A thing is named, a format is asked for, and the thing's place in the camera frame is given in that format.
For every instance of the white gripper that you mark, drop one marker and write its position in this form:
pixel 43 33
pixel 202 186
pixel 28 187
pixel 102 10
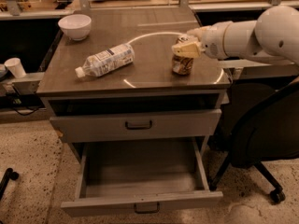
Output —
pixel 212 45

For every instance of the orange soda can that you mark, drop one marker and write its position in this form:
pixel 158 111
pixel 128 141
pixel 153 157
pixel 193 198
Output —
pixel 181 65

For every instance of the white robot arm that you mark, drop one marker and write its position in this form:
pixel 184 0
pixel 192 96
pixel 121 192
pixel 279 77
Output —
pixel 273 38

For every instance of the grey drawer cabinet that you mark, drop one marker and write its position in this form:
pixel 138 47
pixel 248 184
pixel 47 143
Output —
pixel 146 85

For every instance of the grey middle drawer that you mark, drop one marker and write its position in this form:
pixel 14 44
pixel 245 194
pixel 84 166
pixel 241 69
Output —
pixel 136 126

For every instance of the grey open bottom drawer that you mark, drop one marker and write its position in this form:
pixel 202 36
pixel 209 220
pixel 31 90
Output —
pixel 142 177

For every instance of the clear plastic water bottle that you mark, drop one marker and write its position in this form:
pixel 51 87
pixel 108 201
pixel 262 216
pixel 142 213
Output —
pixel 106 61

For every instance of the white ceramic bowl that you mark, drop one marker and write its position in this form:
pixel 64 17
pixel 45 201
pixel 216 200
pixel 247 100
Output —
pixel 76 26

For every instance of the black office chair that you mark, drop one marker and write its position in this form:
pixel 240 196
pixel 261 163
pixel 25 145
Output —
pixel 266 132

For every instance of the white paper cup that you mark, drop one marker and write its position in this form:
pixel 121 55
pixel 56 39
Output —
pixel 15 67

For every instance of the black caster leg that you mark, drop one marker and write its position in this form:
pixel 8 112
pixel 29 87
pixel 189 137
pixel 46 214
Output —
pixel 9 174

